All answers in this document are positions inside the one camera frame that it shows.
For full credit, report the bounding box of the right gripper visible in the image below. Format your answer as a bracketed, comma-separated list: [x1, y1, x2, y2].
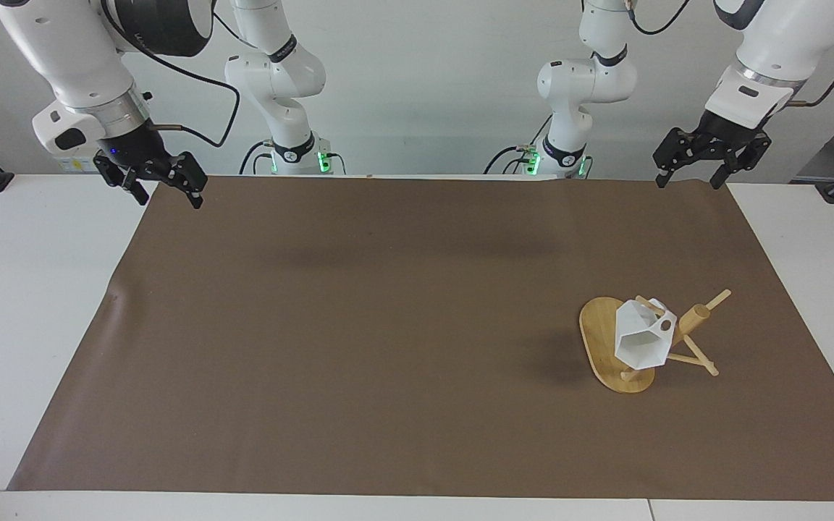
[93, 119, 209, 211]

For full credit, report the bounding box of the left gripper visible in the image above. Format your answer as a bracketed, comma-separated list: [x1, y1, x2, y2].
[652, 110, 773, 191]

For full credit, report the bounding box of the wooden cup rack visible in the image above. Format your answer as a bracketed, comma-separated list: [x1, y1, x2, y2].
[578, 289, 733, 395]

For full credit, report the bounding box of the white faceted cup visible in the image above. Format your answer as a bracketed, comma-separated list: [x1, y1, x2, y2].
[613, 295, 678, 372]

